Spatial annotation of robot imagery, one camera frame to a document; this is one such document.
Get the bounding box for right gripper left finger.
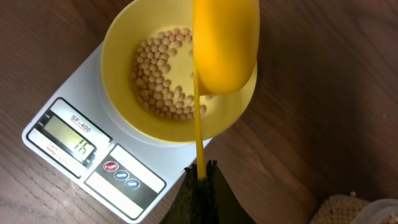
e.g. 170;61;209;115
159;164;199;224

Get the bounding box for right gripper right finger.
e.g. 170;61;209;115
198;160;255;224

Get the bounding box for yellow plastic measuring scoop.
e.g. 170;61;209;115
193;0;261;180

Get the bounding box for white digital kitchen scale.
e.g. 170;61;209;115
22;48;196;223

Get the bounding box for soybeans in bowl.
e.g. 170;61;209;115
129;27;195;120

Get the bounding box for yellow plastic bowl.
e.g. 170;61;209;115
101;0;257;144

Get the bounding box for pile of soybeans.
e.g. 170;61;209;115
309;192;370;224

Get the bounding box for clear plastic container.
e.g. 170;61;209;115
351;198;397;224

